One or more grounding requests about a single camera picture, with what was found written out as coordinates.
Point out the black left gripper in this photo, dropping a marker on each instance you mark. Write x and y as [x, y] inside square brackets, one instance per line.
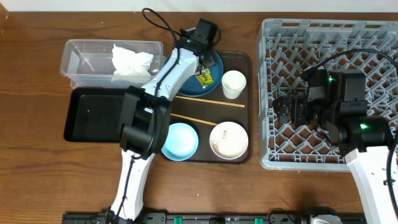
[211, 60]

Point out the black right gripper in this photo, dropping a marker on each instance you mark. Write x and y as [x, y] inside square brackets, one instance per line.
[298, 109]

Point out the yellow green snack wrapper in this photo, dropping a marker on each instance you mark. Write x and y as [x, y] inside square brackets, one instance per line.
[204, 77]

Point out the white paper cup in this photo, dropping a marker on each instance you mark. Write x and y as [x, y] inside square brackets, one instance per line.
[233, 82]

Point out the white tissue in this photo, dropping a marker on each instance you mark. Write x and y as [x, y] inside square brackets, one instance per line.
[131, 66]

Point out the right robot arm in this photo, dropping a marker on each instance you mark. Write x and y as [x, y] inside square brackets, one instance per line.
[366, 143]

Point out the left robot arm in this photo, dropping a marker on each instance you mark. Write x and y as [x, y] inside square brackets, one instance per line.
[144, 124]

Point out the grey dishwasher rack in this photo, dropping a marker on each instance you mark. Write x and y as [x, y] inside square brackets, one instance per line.
[286, 47]

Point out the dark blue plate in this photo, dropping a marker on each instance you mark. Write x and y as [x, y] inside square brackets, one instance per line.
[217, 74]

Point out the upper wooden chopstick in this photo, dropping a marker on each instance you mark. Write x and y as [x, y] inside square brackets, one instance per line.
[212, 101]

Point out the wooden chopstick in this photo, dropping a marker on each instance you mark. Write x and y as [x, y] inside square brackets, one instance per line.
[194, 119]
[212, 101]

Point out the lower wooden chopstick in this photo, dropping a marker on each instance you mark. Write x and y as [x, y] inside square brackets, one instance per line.
[194, 119]

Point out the brown serving tray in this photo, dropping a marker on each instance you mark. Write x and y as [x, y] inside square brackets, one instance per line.
[219, 113]

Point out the white speckled bowl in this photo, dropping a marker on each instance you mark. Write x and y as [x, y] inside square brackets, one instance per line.
[229, 140]

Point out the light blue bowl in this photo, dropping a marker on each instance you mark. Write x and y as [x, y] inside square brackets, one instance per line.
[181, 143]

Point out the clear plastic bin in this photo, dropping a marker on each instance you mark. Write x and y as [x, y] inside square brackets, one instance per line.
[88, 62]

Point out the black tray bin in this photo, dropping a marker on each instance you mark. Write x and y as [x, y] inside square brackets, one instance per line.
[94, 114]

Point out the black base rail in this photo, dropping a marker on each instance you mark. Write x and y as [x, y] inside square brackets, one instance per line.
[276, 215]

